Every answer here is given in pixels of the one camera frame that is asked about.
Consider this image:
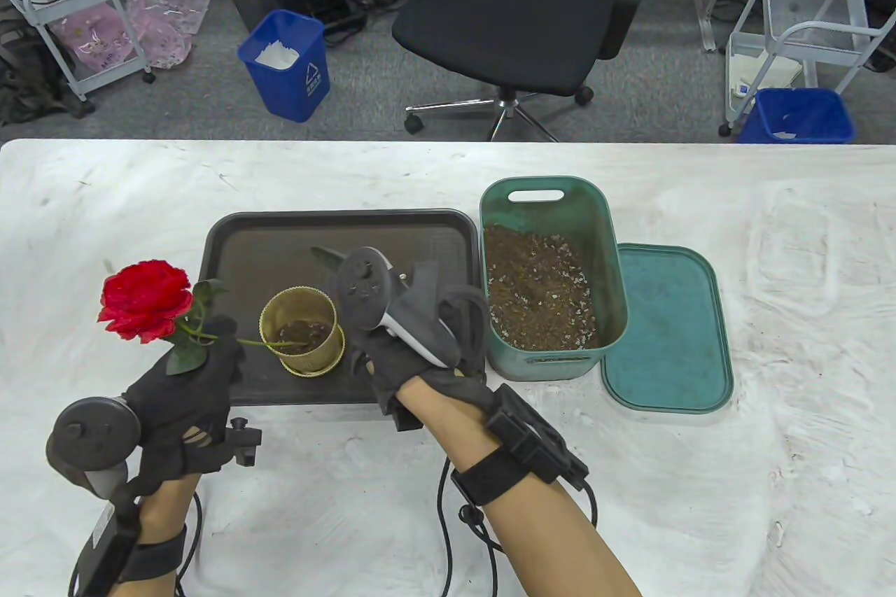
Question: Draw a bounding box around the person's right forearm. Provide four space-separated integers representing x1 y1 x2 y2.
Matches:
395 375 643 597

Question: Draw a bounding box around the dark grey handheld controller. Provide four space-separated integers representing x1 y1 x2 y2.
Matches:
45 398 143 496

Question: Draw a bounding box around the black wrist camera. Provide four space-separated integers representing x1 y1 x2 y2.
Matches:
486 384 590 486

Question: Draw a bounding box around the brown potting mix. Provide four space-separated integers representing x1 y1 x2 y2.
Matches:
484 225 599 351
276 321 330 349

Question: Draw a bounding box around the white crumpled paper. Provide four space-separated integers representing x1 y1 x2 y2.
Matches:
253 41 302 69

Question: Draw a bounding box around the person's right hand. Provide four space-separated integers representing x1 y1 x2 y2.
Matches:
346 286 501 433

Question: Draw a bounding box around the blue bin with white symbol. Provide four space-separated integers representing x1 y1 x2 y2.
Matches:
237 9 331 123

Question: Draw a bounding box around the dark brown plastic tray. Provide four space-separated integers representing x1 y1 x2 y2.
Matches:
185 209 487 407

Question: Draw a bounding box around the teal plastic bin lid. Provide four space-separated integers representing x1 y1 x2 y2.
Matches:
603 244 734 414

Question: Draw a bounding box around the black cable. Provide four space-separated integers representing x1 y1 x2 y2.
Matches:
437 457 599 597
175 491 204 597

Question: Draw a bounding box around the gold ribbed flower pot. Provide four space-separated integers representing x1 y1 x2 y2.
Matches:
259 287 347 377

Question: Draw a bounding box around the person's left hand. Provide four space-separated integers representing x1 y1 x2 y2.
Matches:
120 316 246 496

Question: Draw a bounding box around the black wrist strap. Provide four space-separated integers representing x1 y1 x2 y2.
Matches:
119 526 188 582
451 447 522 507

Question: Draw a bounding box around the pink plastic bag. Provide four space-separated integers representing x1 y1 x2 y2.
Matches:
52 2 134 73
125 0 212 69

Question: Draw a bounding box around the red artificial rose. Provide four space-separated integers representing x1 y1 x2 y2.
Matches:
98 260 309 376

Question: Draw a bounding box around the dark backpack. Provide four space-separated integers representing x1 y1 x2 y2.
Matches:
0 6 95 125

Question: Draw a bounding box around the grey wrist camera with label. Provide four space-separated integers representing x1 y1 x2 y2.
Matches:
68 503 137 597

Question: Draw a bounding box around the black office chair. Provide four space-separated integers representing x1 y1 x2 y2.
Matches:
378 0 662 141

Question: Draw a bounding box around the plain blue waste bin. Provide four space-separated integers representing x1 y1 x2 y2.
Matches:
738 87 856 144

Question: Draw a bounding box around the white handled grey controller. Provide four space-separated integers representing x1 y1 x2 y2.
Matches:
336 247 463 370

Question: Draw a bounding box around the teal plastic storage bin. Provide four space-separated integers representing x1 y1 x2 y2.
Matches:
479 176 629 382

